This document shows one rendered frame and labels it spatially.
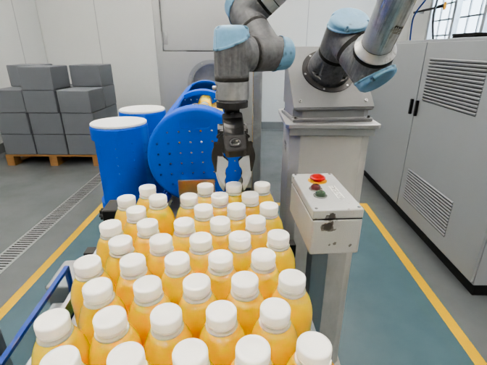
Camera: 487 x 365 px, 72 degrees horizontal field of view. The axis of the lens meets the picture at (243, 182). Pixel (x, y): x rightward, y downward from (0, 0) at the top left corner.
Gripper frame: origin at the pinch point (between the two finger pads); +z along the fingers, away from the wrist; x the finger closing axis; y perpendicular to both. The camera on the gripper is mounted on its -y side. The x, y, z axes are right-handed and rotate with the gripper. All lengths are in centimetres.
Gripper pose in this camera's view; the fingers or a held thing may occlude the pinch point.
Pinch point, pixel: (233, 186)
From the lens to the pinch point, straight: 80.5
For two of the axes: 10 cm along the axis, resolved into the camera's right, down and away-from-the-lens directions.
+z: 0.0, 9.3, 3.8
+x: -10.0, 0.3, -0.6
